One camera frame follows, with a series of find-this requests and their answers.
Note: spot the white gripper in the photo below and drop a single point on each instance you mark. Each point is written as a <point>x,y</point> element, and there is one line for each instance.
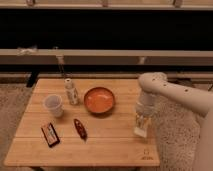
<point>145,106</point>

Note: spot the white sponge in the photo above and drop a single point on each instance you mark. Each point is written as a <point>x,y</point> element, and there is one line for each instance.
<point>141,131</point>

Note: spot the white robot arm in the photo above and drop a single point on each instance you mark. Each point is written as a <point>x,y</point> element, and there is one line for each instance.
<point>196,100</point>

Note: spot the grey horizontal rail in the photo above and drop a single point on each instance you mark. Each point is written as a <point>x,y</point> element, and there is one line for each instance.
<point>103,57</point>

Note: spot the clear plastic cup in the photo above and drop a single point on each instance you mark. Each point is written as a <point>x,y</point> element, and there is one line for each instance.
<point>53,103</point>

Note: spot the red chili pepper snack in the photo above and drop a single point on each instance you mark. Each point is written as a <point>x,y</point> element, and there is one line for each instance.
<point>80,129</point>

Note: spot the wooden folding table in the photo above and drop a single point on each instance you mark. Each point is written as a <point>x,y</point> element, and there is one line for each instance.
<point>110,139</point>

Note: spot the dark snack packet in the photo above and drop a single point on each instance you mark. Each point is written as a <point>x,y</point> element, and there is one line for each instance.
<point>50,135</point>

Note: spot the small white bottle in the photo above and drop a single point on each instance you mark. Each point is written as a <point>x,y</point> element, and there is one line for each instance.
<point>71,92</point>

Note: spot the orange bowl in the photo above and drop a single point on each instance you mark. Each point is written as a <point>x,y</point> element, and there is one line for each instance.
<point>99,100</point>

